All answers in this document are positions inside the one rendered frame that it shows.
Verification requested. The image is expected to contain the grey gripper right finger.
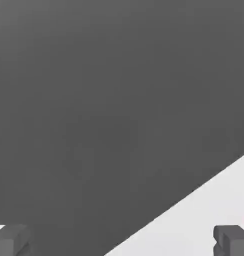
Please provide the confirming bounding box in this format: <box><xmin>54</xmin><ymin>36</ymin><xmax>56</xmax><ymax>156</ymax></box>
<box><xmin>213</xmin><ymin>224</ymin><xmax>244</xmax><ymax>256</ymax></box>

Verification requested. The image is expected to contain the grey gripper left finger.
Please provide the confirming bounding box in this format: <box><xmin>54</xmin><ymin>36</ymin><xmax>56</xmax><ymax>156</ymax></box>
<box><xmin>0</xmin><ymin>224</ymin><xmax>32</xmax><ymax>256</ymax></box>

